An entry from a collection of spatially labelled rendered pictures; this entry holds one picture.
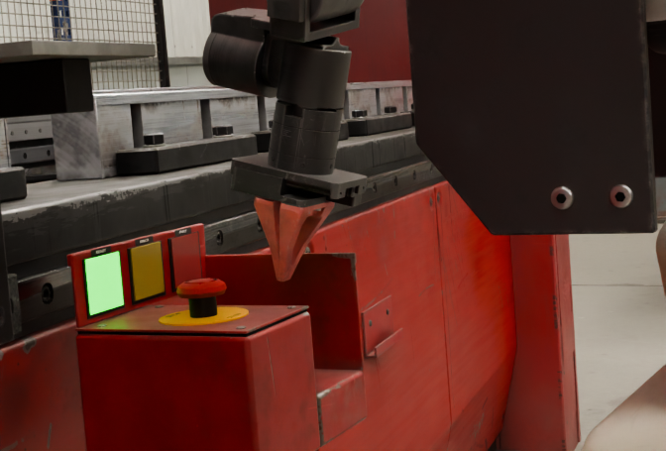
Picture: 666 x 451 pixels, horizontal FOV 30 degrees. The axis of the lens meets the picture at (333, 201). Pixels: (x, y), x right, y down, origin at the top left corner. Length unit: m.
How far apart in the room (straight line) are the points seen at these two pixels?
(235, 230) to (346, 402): 0.43
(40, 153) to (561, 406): 1.69
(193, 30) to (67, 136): 7.41
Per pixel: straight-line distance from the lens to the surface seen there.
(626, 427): 0.55
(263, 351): 0.95
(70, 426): 1.13
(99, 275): 1.03
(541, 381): 3.10
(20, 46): 0.86
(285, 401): 0.98
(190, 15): 8.84
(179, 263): 1.13
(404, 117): 2.40
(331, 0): 1.00
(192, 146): 1.51
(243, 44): 1.06
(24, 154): 1.76
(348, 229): 1.84
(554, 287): 3.04
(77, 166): 1.44
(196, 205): 1.36
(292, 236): 1.04
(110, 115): 1.45
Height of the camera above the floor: 0.95
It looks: 5 degrees down
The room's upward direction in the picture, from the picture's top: 4 degrees counter-clockwise
